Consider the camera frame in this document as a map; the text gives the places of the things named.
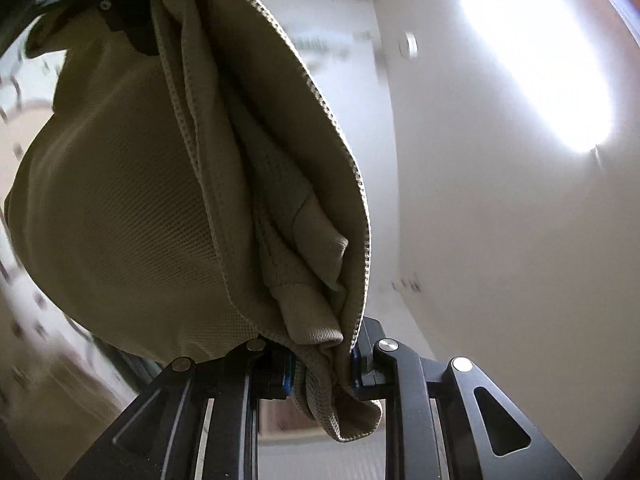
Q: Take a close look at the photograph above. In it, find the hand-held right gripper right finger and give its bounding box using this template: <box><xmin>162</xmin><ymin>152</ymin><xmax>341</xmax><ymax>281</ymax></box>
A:
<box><xmin>350</xmin><ymin>316</ymin><xmax>581</xmax><ymax>480</ymax></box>

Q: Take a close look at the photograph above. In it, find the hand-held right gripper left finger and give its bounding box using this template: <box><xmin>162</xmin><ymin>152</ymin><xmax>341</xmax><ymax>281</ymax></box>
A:
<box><xmin>65</xmin><ymin>338</ymin><xmax>294</xmax><ymax>480</ymax></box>

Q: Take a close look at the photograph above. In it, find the beige sleeveless knit top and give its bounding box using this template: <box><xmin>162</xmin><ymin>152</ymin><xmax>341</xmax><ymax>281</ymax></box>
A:
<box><xmin>4</xmin><ymin>0</ymin><xmax>386</xmax><ymax>445</ymax></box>

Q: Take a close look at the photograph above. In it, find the bright ceiling light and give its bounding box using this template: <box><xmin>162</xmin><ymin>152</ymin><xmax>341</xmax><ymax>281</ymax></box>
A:
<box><xmin>457</xmin><ymin>0</ymin><xmax>616</xmax><ymax>155</ymax></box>

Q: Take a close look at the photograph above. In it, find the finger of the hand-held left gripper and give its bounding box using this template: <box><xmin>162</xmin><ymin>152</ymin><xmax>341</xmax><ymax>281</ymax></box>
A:
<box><xmin>30</xmin><ymin>0</ymin><xmax>162</xmax><ymax>56</ymax></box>

